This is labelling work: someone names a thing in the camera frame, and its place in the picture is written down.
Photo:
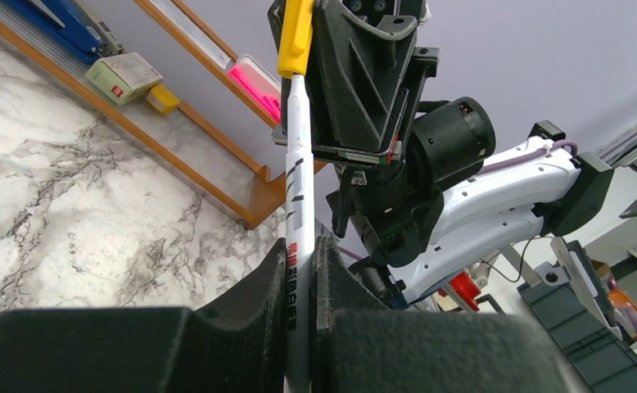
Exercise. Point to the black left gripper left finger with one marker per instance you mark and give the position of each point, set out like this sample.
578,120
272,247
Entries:
236,343

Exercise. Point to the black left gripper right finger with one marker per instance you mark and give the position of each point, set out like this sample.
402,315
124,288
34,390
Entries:
360,345

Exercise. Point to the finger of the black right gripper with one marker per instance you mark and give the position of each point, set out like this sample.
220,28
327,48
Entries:
354,74
275,16

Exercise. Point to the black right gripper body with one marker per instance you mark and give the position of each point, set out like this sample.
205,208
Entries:
421,66

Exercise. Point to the yellow pen cap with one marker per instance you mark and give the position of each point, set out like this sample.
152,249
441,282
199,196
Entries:
296,38

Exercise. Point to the white marker pen green end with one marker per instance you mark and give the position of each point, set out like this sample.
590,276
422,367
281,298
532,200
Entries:
300,235

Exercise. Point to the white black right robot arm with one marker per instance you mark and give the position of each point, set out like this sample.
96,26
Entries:
421,182

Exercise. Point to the pink packaged item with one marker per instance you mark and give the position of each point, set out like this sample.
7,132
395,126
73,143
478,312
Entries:
262,87

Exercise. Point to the yellow item on rack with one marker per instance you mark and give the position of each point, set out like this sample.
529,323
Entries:
162,100

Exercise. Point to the small box on rack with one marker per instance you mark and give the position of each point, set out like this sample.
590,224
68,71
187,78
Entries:
124,77

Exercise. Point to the blue item on rack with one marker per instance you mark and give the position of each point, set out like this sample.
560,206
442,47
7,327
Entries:
73,25

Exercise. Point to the grey storage crate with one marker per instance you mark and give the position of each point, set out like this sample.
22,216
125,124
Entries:
573,304

